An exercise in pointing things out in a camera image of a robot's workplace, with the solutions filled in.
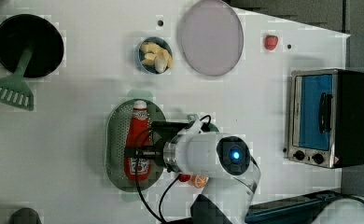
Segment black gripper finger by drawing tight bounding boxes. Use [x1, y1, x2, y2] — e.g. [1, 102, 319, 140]
[123, 147, 162, 159]

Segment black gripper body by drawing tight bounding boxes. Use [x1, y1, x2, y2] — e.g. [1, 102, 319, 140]
[146, 118, 210, 169]

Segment red felt ketchup bottle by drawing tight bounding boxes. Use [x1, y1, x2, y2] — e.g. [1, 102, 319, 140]
[124, 100, 151, 182]

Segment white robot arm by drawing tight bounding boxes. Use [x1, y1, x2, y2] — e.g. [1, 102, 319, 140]
[124, 119, 260, 224]

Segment small red toy fruit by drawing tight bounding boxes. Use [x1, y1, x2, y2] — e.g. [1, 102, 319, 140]
[178, 175, 191, 182]

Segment orange slice toy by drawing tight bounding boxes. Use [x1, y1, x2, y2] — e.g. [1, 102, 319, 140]
[190, 175, 208, 189]

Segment yellow banana pieces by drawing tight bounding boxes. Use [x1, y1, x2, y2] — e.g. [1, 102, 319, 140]
[140, 42, 174, 73]

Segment small blue bowl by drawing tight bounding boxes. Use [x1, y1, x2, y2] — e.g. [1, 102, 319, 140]
[134, 36, 173, 75]

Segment lavender round plate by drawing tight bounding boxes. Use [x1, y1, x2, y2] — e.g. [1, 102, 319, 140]
[180, 0, 244, 76]

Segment dark cylindrical cup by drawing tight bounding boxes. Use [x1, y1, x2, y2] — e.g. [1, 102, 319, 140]
[8, 208, 42, 224]

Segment green slotted spatula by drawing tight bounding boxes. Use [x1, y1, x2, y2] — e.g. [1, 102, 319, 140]
[0, 47, 34, 111]

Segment red toy strawberry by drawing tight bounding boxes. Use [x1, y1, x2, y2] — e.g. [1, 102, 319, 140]
[264, 35, 278, 50]

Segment black cylindrical utensil cup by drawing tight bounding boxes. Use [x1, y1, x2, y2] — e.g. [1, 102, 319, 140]
[0, 14, 64, 78]

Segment blue crate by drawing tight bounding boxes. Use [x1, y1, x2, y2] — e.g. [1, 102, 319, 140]
[245, 190, 342, 224]

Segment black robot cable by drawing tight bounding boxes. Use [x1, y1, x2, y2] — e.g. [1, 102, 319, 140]
[134, 114, 212, 223]

